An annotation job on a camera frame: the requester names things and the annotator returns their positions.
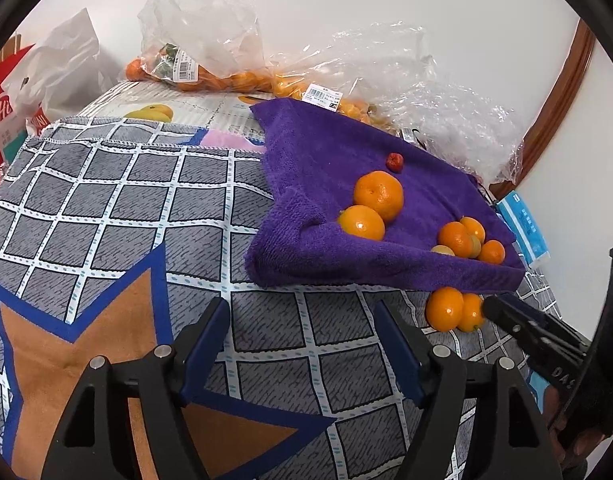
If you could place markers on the grey checkered star blanket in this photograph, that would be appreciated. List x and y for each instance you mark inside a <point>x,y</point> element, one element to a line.
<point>136,185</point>

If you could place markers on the small red tomato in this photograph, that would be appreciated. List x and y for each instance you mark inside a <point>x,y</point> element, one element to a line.
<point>395,161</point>

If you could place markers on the purple towel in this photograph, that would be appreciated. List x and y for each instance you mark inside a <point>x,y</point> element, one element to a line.
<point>326,170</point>

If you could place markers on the brown wooden door frame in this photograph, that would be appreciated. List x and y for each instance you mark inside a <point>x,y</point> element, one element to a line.
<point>561,95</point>

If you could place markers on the blue tissue pack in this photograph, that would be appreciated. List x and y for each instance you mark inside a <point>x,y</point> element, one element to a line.
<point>523,225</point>

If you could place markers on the yellow-green round fruit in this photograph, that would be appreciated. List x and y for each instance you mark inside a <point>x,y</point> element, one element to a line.
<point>476,247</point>
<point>442,250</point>

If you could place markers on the large mandarin orange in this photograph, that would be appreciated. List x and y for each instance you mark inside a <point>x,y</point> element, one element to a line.
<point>379,195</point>

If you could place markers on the heap of kumquats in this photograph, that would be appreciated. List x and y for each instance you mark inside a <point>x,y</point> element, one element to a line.
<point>356,110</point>

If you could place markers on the person's right hand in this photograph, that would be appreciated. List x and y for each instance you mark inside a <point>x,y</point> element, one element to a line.
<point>571,440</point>

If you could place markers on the white printed table cover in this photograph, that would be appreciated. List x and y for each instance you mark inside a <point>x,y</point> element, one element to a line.
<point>206,110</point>

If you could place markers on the clear plastic bag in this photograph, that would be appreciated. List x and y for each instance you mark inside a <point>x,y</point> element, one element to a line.
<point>461,120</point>
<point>201,15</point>
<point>376,60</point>

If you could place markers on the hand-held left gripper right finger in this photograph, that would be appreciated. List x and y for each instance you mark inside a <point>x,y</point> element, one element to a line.
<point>401,355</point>

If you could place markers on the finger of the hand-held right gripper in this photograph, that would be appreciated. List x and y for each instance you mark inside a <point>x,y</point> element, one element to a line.
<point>516,332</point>
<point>536,315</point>

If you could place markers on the heap of small tangerines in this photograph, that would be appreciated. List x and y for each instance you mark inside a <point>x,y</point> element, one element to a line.
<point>236,80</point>

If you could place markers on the white plastic shopping bag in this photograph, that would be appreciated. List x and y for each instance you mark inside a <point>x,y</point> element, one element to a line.
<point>66,60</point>

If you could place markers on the red paper bag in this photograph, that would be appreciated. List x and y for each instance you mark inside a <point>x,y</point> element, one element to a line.
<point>1,110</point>

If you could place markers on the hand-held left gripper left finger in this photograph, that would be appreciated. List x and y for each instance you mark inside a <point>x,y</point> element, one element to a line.
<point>206,345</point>

